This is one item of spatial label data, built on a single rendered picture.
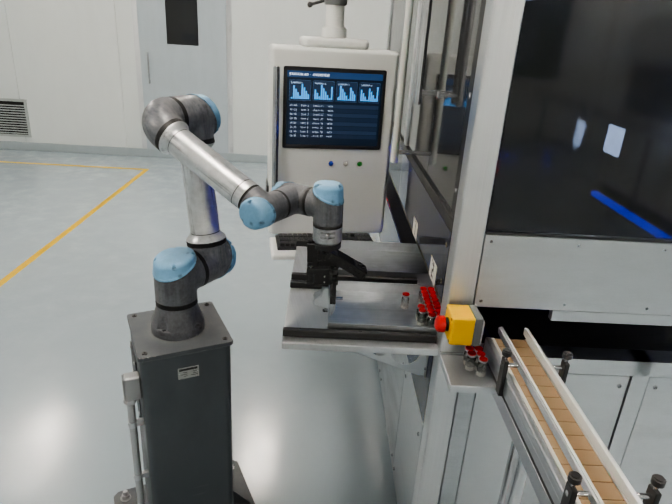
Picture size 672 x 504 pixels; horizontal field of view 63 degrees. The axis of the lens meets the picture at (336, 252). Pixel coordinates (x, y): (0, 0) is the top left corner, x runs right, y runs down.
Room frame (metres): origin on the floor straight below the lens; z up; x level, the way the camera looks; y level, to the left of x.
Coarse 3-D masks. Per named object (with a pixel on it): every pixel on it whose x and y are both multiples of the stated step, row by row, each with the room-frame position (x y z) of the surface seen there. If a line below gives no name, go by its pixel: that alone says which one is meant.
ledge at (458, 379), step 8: (440, 360) 1.16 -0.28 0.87; (448, 360) 1.15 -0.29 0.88; (456, 360) 1.15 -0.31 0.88; (448, 368) 1.11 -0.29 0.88; (456, 368) 1.12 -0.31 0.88; (464, 368) 1.12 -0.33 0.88; (448, 376) 1.08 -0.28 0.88; (456, 376) 1.08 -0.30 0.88; (464, 376) 1.08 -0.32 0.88; (472, 376) 1.09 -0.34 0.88; (488, 376) 1.09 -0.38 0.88; (448, 384) 1.06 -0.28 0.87; (456, 384) 1.05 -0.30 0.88; (464, 384) 1.05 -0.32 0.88; (472, 384) 1.05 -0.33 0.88; (480, 384) 1.06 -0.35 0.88; (488, 384) 1.06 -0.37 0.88; (464, 392) 1.05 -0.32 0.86; (472, 392) 1.05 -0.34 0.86; (480, 392) 1.05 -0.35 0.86; (488, 392) 1.05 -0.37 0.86
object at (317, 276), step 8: (312, 240) 1.31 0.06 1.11; (312, 248) 1.28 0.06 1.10; (320, 248) 1.26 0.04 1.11; (328, 248) 1.26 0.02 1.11; (336, 248) 1.27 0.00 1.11; (312, 256) 1.29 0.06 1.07; (320, 256) 1.28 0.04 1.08; (328, 256) 1.28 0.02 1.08; (312, 264) 1.29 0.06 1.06; (320, 264) 1.28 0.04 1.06; (328, 264) 1.28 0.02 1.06; (336, 264) 1.28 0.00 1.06; (312, 272) 1.26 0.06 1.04; (320, 272) 1.26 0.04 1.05; (328, 272) 1.26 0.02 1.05; (336, 272) 1.26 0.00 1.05; (312, 280) 1.27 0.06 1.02; (320, 280) 1.26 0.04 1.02; (328, 280) 1.27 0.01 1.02; (336, 280) 1.27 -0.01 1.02
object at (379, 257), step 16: (352, 240) 1.84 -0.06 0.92; (352, 256) 1.77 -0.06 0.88; (368, 256) 1.78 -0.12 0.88; (384, 256) 1.79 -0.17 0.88; (400, 256) 1.79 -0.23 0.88; (416, 256) 1.80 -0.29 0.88; (368, 272) 1.58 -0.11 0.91; (384, 272) 1.58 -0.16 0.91; (400, 272) 1.58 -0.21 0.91; (416, 272) 1.66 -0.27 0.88
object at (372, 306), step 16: (336, 288) 1.49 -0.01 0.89; (352, 288) 1.49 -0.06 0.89; (368, 288) 1.49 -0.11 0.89; (384, 288) 1.50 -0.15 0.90; (400, 288) 1.50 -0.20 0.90; (416, 288) 1.50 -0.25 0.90; (336, 304) 1.40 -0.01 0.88; (352, 304) 1.41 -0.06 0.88; (368, 304) 1.41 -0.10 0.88; (384, 304) 1.42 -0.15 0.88; (400, 304) 1.43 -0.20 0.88; (416, 304) 1.43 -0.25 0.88; (336, 320) 1.31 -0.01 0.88; (352, 320) 1.31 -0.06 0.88; (368, 320) 1.32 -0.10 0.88; (384, 320) 1.32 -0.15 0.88; (400, 320) 1.33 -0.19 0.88
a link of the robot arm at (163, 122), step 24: (144, 120) 1.38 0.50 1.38; (168, 120) 1.35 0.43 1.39; (168, 144) 1.33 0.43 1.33; (192, 144) 1.31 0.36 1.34; (192, 168) 1.29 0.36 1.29; (216, 168) 1.27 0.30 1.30; (240, 192) 1.23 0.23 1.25; (264, 192) 1.23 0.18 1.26; (240, 216) 1.20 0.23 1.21; (264, 216) 1.17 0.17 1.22
